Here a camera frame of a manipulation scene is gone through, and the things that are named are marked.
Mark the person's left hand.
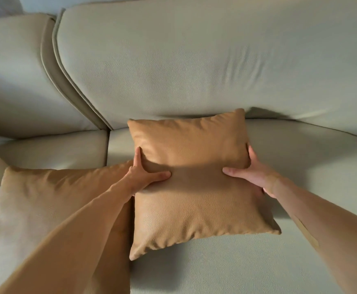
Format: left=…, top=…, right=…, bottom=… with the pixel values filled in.
left=126, top=146, right=172, bottom=196

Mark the person's right hand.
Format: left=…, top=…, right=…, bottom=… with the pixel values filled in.
left=222, top=143, right=286, bottom=199

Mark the tan leather cushion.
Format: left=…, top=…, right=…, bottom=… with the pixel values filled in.
left=126, top=108, right=282, bottom=261
left=0, top=160, right=135, bottom=294

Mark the beige leather sofa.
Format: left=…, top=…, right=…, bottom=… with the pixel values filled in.
left=0, top=0, right=357, bottom=294

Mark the person's right forearm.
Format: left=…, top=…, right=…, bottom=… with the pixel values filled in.
left=272, top=176, right=357, bottom=294

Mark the person's left forearm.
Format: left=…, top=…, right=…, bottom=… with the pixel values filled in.
left=0, top=176, right=135, bottom=294

